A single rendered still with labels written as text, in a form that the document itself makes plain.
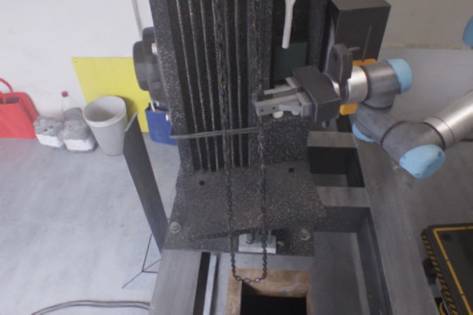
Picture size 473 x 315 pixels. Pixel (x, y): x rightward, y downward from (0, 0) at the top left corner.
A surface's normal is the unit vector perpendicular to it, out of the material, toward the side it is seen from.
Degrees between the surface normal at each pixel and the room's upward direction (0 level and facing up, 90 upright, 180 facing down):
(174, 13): 90
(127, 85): 87
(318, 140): 0
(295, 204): 0
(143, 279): 10
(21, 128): 92
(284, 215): 0
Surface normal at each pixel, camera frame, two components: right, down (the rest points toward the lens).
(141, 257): -0.21, -0.71
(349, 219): -0.07, 0.69
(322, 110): 0.24, 0.65
